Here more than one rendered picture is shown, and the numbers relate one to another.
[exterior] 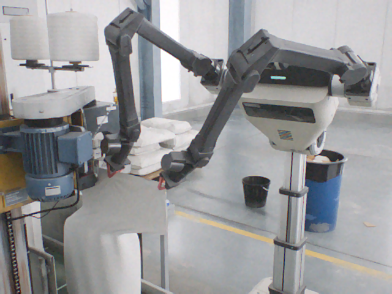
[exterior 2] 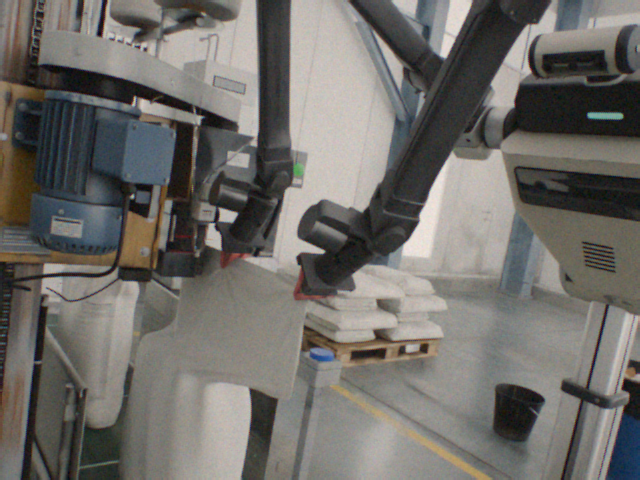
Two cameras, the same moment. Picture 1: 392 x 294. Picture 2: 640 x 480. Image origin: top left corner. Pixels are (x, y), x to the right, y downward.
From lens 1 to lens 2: 0.61 m
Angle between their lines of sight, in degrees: 16
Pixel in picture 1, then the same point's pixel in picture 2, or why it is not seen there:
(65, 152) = (104, 149)
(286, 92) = (619, 147)
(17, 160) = not seen: hidden behind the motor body
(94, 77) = (313, 198)
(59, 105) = (117, 51)
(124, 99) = (266, 97)
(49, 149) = (81, 139)
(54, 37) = not seen: outside the picture
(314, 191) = (625, 434)
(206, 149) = (401, 203)
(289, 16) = not seen: hidden behind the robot
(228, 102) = (470, 64)
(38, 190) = (41, 219)
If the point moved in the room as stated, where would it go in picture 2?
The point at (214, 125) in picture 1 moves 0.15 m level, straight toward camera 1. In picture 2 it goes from (426, 133) to (406, 111)
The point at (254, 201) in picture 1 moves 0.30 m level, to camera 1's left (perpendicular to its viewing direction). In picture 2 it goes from (509, 428) to (458, 414)
